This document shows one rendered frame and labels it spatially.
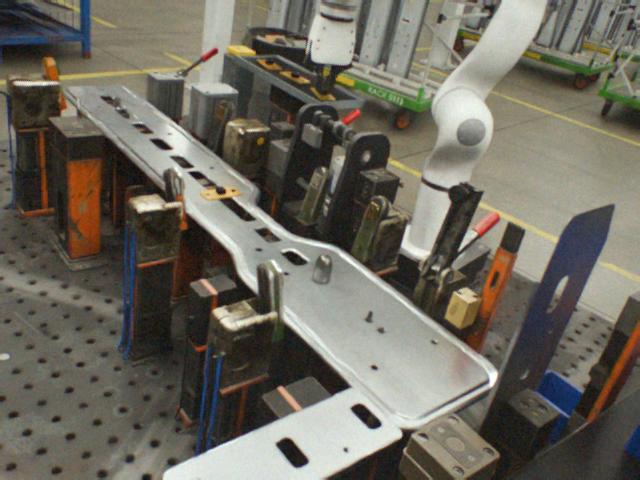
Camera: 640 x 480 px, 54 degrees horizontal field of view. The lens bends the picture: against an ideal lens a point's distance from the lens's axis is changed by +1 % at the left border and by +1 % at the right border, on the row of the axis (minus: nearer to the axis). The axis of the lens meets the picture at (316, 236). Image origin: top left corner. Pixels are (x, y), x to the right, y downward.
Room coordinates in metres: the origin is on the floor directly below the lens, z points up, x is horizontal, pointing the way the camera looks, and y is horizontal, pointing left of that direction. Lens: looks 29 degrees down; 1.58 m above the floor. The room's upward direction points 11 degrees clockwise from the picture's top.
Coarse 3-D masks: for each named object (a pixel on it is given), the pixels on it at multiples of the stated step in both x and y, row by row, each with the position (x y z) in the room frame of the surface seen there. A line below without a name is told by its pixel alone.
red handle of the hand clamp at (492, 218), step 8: (488, 216) 0.99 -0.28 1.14; (496, 216) 0.99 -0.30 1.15; (480, 224) 0.98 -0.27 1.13; (488, 224) 0.98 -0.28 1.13; (472, 232) 0.97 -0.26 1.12; (480, 232) 0.96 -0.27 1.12; (464, 240) 0.96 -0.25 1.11; (472, 240) 0.96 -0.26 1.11; (464, 248) 0.94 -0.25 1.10; (456, 256) 0.93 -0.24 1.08; (432, 264) 0.92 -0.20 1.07; (440, 264) 0.92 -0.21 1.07
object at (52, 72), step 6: (48, 60) 1.48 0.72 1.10; (54, 60) 1.48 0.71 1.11; (48, 66) 1.47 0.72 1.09; (54, 66) 1.48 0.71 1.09; (48, 72) 1.47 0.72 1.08; (54, 72) 1.48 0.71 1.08; (48, 78) 1.49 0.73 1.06; (54, 78) 1.48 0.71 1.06; (60, 84) 1.49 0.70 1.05; (60, 90) 1.49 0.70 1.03; (66, 108) 1.50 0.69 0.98
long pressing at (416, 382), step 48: (96, 96) 1.58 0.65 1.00; (144, 144) 1.33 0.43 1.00; (192, 144) 1.39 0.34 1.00; (192, 192) 1.14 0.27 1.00; (240, 240) 0.99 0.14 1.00; (288, 240) 1.02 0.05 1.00; (288, 288) 0.86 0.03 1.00; (336, 288) 0.89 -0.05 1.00; (384, 288) 0.92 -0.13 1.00; (336, 336) 0.76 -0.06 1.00; (384, 336) 0.79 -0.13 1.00; (432, 336) 0.81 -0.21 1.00; (384, 384) 0.68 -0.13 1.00; (432, 384) 0.70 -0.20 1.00; (480, 384) 0.72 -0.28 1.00
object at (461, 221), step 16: (448, 192) 0.92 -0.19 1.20; (464, 192) 0.90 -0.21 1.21; (480, 192) 0.92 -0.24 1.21; (464, 208) 0.92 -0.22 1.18; (448, 224) 0.93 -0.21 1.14; (464, 224) 0.91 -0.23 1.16; (448, 240) 0.92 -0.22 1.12; (432, 256) 0.92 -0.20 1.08; (448, 256) 0.90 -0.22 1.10; (432, 272) 0.93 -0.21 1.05
